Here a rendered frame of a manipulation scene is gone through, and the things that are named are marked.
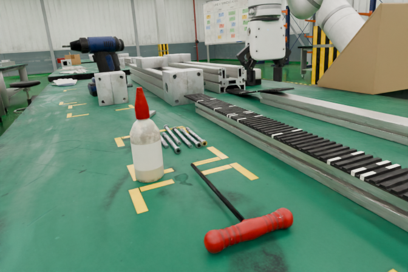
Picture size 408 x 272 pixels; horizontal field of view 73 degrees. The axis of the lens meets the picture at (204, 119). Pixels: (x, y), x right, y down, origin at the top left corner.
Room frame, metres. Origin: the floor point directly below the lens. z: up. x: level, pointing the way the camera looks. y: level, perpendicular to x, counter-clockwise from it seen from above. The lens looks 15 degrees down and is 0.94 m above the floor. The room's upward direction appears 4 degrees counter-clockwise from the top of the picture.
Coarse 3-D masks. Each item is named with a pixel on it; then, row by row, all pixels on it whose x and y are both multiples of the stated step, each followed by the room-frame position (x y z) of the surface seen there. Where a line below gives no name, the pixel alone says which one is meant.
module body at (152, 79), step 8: (136, 72) 1.36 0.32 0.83; (144, 72) 1.13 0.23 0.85; (152, 72) 0.98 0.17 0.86; (160, 72) 0.91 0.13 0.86; (136, 80) 1.39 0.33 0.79; (144, 80) 1.21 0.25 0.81; (152, 80) 1.00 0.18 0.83; (160, 80) 0.88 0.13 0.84; (152, 88) 1.01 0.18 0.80; (160, 88) 0.93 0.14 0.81; (160, 96) 0.90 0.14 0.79
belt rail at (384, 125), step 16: (272, 96) 0.69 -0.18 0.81; (288, 96) 0.65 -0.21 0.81; (304, 112) 0.58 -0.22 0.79; (320, 112) 0.54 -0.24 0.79; (336, 112) 0.50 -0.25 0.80; (352, 112) 0.47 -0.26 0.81; (368, 112) 0.46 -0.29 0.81; (352, 128) 0.46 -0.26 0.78; (368, 128) 0.44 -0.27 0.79; (384, 128) 0.42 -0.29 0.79; (400, 128) 0.39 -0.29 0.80
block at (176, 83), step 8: (168, 72) 0.78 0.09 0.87; (176, 72) 0.77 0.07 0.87; (184, 72) 0.78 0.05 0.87; (192, 72) 0.79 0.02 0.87; (200, 72) 0.80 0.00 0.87; (168, 80) 0.78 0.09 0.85; (176, 80) 0.77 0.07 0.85; (184, 80) 0.78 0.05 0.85; (192, 80) 0.79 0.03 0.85; (200, 80) 0.80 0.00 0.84; (168, 88) 0.79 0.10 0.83; (176, 88) 0.77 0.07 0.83; (184, 88) 0.78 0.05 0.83; (192, 88) 0.79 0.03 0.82; (200, 88) 0.80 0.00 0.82; (168, 96) 0.80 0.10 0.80; (176, 96) 0.77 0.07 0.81; (176, 104) 0.77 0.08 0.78
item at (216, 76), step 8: (168, 64) 1.52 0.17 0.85; (176, 64) 1.38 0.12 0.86; (184, 64) 1.26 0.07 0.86; (192, 64) 1.20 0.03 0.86; (200, 64) 1.27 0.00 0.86; (208, 64) 1.18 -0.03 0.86; (216, 64) 1.11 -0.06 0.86; (224, 64) 1.08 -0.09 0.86; (208, 72) 1.02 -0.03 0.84; (216, 72) 0.93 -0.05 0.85; (224, 72) 0.93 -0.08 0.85; (232, 72) 0.98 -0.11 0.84; (240, 72) 0.95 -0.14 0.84; (208, 80) 1.03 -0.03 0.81; (216, 80) 0.93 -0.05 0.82; (224, 80) 0.92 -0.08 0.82; (232, 80) 0.96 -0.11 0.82; (240, 80) 0.95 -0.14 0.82; (208, 88) 1.00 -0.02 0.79; (216, 88) 0.94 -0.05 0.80; (224, 88) 0.92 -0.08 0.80; (240, 88) 0.95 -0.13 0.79
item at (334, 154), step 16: (192, 96) 0.71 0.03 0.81; (208, 96) 0.70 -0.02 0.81; (224, 112) 0.51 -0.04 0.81; (240, 112) 0.50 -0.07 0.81; (256, 128) 0.40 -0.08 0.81; (272, 128) 0.39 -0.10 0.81; (288, 128) 0.39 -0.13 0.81; (288, 144) 0.33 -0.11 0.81; (304, 144) 0.32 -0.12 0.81; (320, 144) 0.32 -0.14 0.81; (336, 144) 0.31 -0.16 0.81; (320, 160) 0.28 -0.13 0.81; (336, 160) 0.27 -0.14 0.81; (352, 160) 0.27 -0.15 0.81; (368, 160) 0.26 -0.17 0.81; (368, 176) 0.23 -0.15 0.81; (384, 176) 0.23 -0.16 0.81; (400, 176) 0.23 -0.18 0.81; (400, 192) 0.20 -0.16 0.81
